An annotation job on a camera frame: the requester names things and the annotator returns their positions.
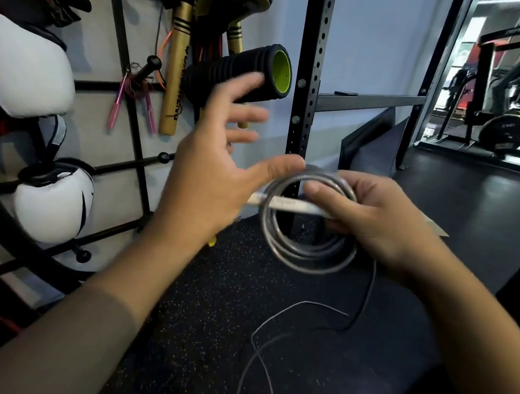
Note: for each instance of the person's left hand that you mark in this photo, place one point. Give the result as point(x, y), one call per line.
point(205, 183)

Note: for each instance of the person's right hand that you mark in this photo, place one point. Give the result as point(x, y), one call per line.
point(380, 218)

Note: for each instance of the person's right forearm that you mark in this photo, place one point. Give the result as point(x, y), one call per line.
point(475, 367)

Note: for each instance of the flat cardboard piece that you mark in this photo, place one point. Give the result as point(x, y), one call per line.
point(436, 228)

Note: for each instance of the yellow resistance band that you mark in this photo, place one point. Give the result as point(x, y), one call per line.
point(212, 241)

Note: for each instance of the grey folded floor mat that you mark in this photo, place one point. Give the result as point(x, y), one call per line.
point(370, 146)

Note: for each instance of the long gold stick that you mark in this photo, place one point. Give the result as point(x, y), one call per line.
point(176, 71)

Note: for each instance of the black foam roller green core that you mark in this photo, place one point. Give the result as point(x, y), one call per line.
point(257, 69)

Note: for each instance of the small black flat device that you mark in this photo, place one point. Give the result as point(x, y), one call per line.
point(346, 93)

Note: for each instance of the red resistance bands bundle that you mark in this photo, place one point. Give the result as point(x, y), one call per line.
point(207, 51)

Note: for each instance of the short gold stick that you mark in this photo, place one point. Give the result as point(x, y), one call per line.
point(234, 40)

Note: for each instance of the black exercise machine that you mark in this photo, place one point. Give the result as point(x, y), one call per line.
point(504, 132)

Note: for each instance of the small white boxing glove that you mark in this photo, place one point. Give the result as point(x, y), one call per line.
point(50, 206)

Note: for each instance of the large white boxing glove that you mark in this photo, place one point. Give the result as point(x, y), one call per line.
point(23, 68)

